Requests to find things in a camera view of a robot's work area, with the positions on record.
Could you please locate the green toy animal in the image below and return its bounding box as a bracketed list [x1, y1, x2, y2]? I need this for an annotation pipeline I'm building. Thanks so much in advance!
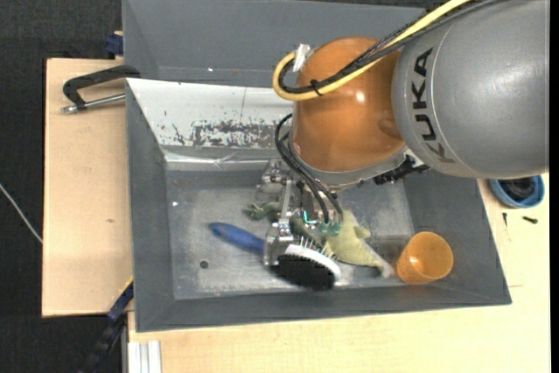
[243, 200, 395, 279]

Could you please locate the orange plastic cup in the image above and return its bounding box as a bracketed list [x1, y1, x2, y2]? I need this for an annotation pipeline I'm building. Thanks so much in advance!
[396, 231, 455, 287]

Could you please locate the blue handled black bristle brush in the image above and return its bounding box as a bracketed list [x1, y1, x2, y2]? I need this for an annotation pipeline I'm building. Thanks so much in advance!
[208, 221, 342, 292]

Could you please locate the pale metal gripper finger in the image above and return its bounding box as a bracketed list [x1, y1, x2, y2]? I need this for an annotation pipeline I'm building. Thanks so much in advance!
[263, 219, 293, 268]

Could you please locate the blue tape roll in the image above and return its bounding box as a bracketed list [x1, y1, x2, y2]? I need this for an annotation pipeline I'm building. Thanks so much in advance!
[487, 174, 546, 210]

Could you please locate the black cylinder on white bracket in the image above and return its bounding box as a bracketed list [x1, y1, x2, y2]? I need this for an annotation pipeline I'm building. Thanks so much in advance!
[373, 155, 431, 185]

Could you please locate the pale wood flat board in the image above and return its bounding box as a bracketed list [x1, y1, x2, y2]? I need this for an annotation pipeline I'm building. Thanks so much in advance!
[41, 57, 135, 318]

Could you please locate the grey metal bin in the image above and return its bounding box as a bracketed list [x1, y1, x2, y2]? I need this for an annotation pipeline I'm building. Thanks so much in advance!
[121, 0, 513, 334]

